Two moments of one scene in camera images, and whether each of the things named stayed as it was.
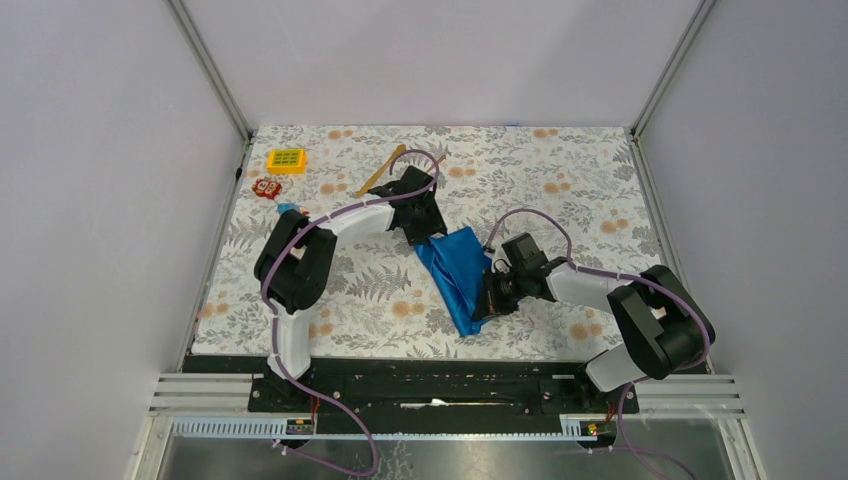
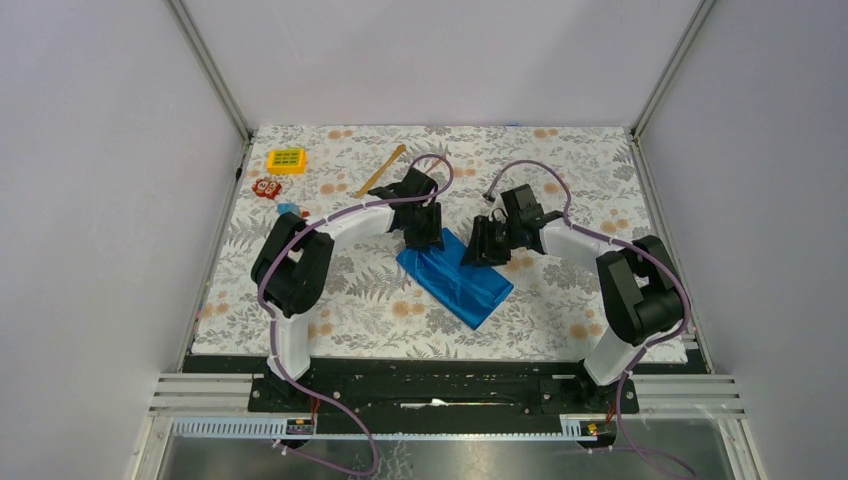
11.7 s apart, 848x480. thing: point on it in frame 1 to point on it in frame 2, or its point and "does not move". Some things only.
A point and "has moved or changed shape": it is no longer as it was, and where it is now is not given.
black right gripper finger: x=495 y=299 to x=489 y=243
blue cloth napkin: x=456 y=262 has moved or changed shape
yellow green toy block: x=286 y=161 does not move
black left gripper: x=432 y=223 does not move
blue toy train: x=285 y=206 does not move
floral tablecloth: x=579 y=189 does not move
